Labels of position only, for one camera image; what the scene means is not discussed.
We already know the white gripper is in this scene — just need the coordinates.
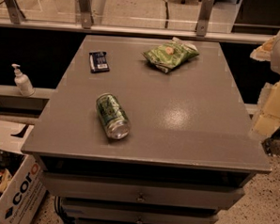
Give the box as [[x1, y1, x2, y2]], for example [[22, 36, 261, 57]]
[[250, 30, 280, 137]]

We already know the grey drawer cabinet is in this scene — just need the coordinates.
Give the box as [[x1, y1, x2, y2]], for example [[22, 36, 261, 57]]
[[23, 35, 270, 224]]

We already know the white pump dispenser bottle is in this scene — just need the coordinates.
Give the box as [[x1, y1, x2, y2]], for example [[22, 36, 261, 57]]
[[11, 64, 35, 97]]

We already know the green soda can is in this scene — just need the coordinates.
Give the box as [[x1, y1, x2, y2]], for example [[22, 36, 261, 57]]
[[96, 93, 131, 140]]

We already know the green chip bag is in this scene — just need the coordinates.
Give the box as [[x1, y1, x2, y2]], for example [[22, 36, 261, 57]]
[[143, 37, 199, 73]]

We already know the dark blue snack packet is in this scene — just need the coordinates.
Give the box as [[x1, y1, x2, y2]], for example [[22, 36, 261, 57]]
[[89, 51, 109, 73]]

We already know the metal window railing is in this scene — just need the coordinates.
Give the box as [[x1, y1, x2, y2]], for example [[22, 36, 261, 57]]
[[0, 0, 280, 44]]

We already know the white cardboard box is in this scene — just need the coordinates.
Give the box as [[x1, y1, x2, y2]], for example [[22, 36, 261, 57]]
[[0, 120, 47, 224]]

